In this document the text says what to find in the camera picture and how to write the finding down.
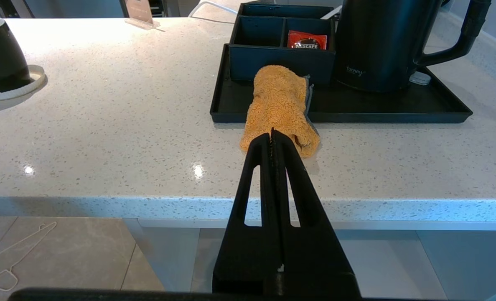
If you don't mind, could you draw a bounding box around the orange folded towel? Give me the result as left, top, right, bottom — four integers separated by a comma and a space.
239, 65, 320, 159

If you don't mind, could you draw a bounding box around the black cup white inside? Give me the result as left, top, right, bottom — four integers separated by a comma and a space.
0, 17, 32, 95

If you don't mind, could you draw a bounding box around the black electric kettle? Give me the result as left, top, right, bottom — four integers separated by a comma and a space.
333, 0, 493, 94

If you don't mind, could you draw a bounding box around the black serving tray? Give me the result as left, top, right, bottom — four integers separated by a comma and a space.
209, 43, 474, 124

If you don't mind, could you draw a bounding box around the white wire hanger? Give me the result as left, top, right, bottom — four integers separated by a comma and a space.
0, 221, 58, 292

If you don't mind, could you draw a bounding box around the red coffee sachet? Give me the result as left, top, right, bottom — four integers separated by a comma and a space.
287, 30, 328, 51

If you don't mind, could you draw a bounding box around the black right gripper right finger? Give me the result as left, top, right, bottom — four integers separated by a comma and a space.
272, 128, 362, 298

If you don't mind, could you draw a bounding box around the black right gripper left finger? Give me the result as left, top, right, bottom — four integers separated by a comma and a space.
212, 130, 283, 294

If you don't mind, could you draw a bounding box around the black sachet organizer box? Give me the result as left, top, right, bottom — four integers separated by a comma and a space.
229, 2, 337, 87

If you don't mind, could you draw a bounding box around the beige QR code sign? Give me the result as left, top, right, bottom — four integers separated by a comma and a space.
125, 0, 162, 31

